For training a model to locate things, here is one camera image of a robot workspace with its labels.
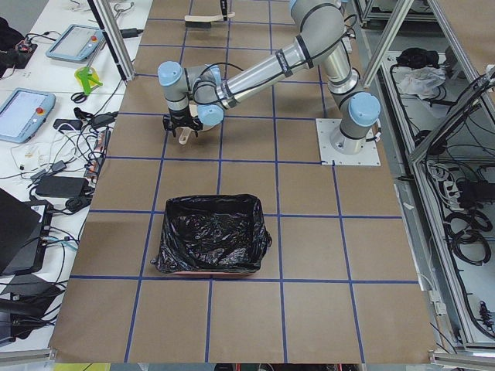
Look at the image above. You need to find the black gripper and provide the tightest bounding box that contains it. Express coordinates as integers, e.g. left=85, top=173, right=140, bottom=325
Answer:
left=162, top=110, right=203, bottom=138

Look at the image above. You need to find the beige plastic dustpan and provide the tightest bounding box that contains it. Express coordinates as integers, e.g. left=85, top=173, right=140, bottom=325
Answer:
left=178, top=128, right=192, bottom=145

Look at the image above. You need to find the beige hand brush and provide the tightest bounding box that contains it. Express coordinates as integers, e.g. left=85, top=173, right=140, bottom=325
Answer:
left=184, top=12, right=236, bottom=29

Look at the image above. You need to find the black bag lined bin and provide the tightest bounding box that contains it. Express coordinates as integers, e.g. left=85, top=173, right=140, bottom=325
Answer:
left=150, top=194, right=272, bottom=274

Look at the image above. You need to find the green tape dispenser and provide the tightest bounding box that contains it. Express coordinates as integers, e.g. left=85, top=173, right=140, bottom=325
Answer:
left=74, top=66, right=103, bottom=96

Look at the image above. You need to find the teach pendant far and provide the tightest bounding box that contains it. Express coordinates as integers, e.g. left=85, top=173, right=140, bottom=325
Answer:
left=46, top=24, right=104, bottom=62

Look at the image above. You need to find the teach pendant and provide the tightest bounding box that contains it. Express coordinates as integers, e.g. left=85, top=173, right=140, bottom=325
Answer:
left=1, top=88, right=56, bottom=143
left=46, top=24, right=104, bottom=62

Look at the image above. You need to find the black power brick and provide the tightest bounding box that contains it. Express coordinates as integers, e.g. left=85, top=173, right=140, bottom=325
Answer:
left=36, top=176, right=90, bottom=199

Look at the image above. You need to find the teach pendant near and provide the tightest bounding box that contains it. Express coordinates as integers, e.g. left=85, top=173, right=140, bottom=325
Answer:
left=1, top=88, right=56, bottom=143

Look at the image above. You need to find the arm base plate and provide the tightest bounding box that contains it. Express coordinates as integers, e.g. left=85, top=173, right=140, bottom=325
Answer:
left=316, top=118, right=381, bottom=167

